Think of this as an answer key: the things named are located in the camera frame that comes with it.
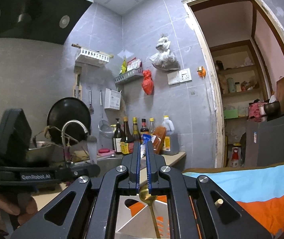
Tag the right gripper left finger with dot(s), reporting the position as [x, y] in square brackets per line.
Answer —
[88, 207]

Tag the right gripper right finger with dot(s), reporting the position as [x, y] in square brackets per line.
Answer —
[190, 202]

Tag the gold spoon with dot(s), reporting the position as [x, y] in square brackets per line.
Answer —
[149, 199]

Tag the person's left hand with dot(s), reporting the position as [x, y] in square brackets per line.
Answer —
[12, 209]

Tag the metal pot on stove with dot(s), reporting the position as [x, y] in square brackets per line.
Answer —
[43, 151]

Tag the white plastic utensil caddy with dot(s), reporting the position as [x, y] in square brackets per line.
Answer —
[135, 221]

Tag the stainless steel sink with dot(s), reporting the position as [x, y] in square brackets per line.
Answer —
[109, 162]

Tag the large oil jug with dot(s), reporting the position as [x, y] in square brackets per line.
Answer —
[170, 142]

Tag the striped colourful table cloth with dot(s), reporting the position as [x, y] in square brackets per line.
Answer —
[259, 191]

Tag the dark soy sauce bottle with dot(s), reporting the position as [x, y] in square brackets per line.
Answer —
[117, 138]

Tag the black wok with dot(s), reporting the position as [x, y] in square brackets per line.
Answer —
[67, 109]

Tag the brown spice packet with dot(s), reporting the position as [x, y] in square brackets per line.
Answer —
[158, 138]

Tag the red cap sauce bottle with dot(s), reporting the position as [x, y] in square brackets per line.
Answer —
[144, 129]

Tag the dark grey cabinet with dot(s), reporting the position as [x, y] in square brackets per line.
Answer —
[264, 143]

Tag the white hanging utensil holder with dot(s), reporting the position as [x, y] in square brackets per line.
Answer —
[112, 100]

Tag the black bowl on cabinet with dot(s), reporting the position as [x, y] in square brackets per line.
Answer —
[272, 110]

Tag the red plastic bag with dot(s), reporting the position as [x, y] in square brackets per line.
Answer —
[147, 83]

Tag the wooden cutting board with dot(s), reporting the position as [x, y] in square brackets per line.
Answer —
[280, 93]

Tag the clear hanging plastic bag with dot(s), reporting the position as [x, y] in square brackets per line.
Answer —
[164, 60]

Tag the black range hood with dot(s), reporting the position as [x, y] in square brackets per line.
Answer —
[43, 20]

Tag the white wall switch socket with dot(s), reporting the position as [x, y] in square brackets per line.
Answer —
[180, 76]

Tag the orange wall hook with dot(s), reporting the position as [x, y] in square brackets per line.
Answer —
[201, 71]

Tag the white wall basket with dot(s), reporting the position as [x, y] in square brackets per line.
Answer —
[90, 57]

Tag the grey wall shelf rack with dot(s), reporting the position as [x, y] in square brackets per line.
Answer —
[128, 76]

